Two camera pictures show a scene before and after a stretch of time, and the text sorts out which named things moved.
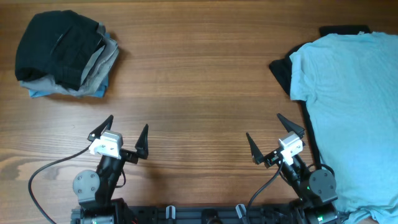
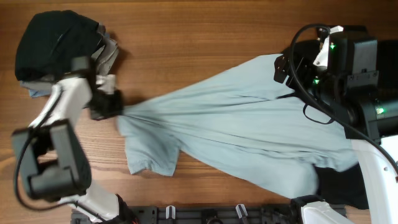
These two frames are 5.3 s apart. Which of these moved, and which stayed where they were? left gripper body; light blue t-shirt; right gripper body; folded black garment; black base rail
Moved: left gripper body; right gripper body; light blue t-shirt
Stayed: black base rail; folded black garment
